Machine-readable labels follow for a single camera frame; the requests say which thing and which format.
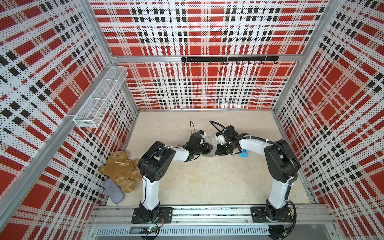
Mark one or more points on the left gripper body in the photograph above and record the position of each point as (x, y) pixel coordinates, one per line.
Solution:
(201, 149)

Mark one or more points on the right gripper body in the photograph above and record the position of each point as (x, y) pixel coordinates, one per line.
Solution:
(225, 149)

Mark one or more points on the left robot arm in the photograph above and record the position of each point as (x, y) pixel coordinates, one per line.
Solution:
(154, 164)

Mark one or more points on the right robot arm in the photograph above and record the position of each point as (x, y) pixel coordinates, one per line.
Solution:
(281, 162)

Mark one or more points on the brown teddy bear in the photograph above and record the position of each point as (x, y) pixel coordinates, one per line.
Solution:
(122, 170)

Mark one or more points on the grey cloth pouch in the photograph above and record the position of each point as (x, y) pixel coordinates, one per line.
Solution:
(114, 192)

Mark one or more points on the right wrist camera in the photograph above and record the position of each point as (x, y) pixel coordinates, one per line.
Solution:
(221, 138)

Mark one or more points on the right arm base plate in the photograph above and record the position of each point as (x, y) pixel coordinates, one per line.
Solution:
(258, 213)

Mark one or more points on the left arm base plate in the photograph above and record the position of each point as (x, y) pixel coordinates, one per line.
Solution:
(163, 214)

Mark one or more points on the black wall hook rail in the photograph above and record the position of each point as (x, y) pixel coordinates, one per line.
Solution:
(260, 59)

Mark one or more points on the white wire mesh basket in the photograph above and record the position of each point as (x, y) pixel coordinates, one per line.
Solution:
(93, 111)

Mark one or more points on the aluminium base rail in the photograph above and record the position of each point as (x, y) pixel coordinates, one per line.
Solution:
(218, 222)

